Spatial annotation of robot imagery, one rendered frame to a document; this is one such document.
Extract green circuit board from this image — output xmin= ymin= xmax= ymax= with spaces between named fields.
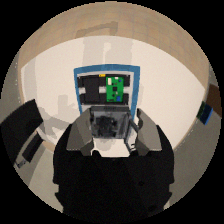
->
xmin=106 ymin=77 xmax=124 ymax=102

